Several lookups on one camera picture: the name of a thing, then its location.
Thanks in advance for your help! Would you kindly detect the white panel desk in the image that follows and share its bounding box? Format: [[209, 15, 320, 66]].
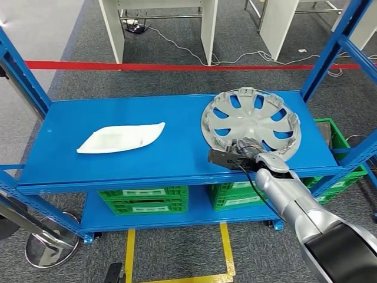
[[98, 0, 219, 67], [244, 0, 377, 61]]

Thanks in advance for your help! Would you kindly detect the black router device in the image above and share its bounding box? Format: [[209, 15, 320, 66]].
[[124, 19, 151, 35]]

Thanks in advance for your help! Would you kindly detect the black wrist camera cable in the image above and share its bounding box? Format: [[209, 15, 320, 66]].
[[227, 158, 282, 219]]

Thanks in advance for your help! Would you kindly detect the white floor cable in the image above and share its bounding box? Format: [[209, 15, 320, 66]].
[[149, 25, 220, 67], [212, 49, 377, 78]]

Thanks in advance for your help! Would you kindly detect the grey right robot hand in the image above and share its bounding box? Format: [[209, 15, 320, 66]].
[[229, 136, 268, 162]]

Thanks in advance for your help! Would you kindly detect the red barrier belt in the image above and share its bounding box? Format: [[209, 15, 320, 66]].
[[25, 60, 377, 73]]

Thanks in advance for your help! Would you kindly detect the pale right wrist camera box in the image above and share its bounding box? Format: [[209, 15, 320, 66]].
[[207, 148, 255, 172]]

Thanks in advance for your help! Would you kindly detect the blue metal shelf rack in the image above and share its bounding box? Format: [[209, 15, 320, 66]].
[[365, 164, 377, 224], [0, 0, 377, 245]]

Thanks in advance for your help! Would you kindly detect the white plastic lamp cover part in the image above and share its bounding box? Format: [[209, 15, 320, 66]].
[[76, 121, 167, 154]]

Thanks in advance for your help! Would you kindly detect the green open plastic crate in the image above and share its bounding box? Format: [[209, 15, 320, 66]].
[[300, 117, 368, 206]]

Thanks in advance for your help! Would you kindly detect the chrome barrier stanchion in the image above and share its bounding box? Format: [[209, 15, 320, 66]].
[[0, 64, 45, 123], [0, 193, 80, 269]]

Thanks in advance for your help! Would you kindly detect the grey plastic wheel hubcap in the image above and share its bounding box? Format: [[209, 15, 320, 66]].
[[201, 87, 302, 163]]

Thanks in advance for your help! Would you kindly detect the dull grey flat part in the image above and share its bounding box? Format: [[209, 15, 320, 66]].
[[317, 121, 333, 149]]

